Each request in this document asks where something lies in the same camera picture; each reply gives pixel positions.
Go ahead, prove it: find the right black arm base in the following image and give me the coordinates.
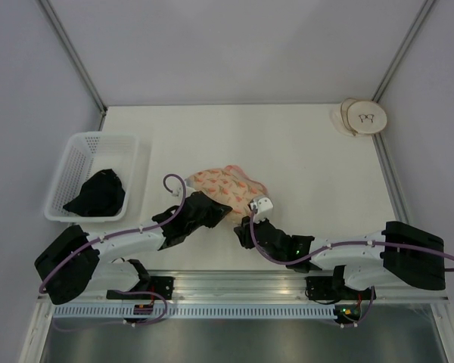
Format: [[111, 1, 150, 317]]
[[304, 276, 350, 305]]

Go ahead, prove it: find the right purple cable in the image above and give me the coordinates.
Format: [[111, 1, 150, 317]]
[[249, 207, 454, 272]]

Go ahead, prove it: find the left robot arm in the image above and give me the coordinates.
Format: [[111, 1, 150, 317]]
[[34, 191, 232, 306]]

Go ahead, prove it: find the white slotted cable duct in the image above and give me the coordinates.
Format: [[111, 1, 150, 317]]
[[54, 303, 336, 320]]

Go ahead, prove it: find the aluminium rail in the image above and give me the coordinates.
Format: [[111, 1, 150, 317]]
[[150, 270, 449, 303]]

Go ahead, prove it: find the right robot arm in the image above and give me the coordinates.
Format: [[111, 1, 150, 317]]
[[234, 216, 446, 299]]

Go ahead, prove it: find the white plastic basket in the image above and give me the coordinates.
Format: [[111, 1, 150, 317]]
[[44, 132, 140, 224]]

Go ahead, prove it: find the purple cable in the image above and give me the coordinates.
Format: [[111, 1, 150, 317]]
[[249, 207, 454, 272], [38, 173, 188, 295]]

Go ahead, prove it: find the black garment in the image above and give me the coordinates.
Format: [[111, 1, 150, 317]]
[[63, 169, 126, 217]]

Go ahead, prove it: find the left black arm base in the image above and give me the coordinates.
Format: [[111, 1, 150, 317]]
[[106, 276, 175, 302]]

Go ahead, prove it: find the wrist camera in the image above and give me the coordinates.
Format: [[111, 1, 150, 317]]
[[171, 185, 188, 200], [249, 195, 274, 223]]

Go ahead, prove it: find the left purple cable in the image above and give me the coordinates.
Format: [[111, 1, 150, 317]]
[[38, 173, 188, 295]]

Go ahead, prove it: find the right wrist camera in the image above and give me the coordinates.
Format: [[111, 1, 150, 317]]
[[249, 195, 274, 223]]

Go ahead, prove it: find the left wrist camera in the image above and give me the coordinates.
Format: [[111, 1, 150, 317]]
[[171, 185, 188, 200]]

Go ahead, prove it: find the floral laundry bag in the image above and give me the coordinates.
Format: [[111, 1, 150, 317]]
[[185, 165, 269, 225]]

